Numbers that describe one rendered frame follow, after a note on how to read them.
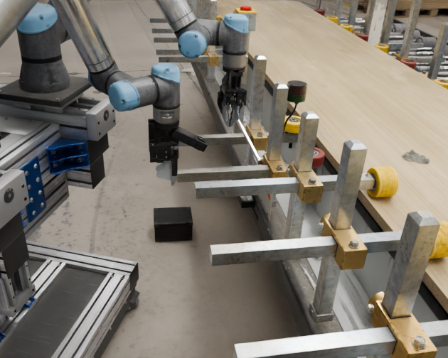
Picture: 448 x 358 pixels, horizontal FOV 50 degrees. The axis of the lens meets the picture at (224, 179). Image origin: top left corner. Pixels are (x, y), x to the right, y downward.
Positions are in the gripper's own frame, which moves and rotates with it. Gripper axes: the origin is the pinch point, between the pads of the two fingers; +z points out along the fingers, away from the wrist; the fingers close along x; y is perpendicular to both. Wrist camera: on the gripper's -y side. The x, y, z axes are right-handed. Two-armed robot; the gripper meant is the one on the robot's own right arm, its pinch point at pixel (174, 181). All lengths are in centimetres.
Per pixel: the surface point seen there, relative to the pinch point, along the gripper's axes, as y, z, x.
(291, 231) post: -30.1, 4.4, 22.8
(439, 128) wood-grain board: -95, -7, -15
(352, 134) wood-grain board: -61, -7, -12
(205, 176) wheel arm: -9.0, -2.0, 1.5
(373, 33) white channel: -126, -12, -135
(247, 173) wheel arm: -21.9, -2.3, 1.5
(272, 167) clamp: -29.4, -4.4, 2.5
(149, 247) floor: 7, 83, -74
